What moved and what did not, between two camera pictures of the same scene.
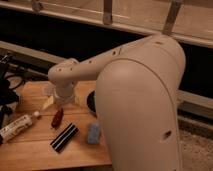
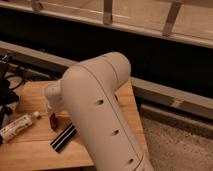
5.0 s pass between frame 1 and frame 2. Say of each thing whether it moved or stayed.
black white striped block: stayed
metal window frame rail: stayed
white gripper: moved
